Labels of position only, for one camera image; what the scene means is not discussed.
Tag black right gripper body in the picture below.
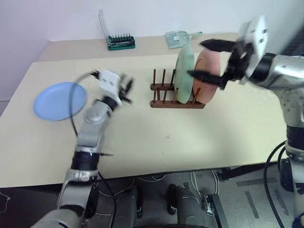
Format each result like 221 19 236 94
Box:
219 40 255 91

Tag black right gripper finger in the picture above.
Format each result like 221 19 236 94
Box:
187 69 225 86
200 39 238 53

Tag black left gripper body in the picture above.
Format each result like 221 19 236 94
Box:
117 79 129 99

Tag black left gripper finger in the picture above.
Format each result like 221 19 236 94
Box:
124 74 135 93
119 94 134 105

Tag wooden dish rack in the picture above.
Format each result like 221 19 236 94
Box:
150 68 206 110

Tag pink plate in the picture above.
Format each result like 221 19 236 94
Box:
191 49 222 105

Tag green plate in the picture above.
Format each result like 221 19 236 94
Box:
173 44 197 104

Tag green screwdriver bit set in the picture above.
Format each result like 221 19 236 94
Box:
98 9 137 51

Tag clear plastic bag package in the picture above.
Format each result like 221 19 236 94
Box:
165 30 203 49

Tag blue plate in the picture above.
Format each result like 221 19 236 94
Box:
32 82 87 122

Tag dark grey rounded leg cover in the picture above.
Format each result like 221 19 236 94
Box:
167 184 208 228
113 184 144 228

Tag black table foot bar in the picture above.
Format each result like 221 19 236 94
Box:
206 193 229 228

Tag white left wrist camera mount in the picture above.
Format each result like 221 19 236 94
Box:
97 69 124 101

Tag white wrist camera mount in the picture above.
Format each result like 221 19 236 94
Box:
97 69 124 101
237 15 271 64

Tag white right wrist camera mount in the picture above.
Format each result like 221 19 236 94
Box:
237 15 271 64

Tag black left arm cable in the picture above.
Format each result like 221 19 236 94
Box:
68 70 100 138

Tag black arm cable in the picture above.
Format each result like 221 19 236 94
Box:
68 70 100 138
264 140 290 228

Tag thin black hanging cable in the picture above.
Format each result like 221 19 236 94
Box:
97 170 117 228

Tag black table frame bar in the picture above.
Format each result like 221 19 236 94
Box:
219 163 279 182

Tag white floor cable bundle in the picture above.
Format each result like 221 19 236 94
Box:
189 169 222 203

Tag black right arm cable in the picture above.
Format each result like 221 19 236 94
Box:
264 140 290 228

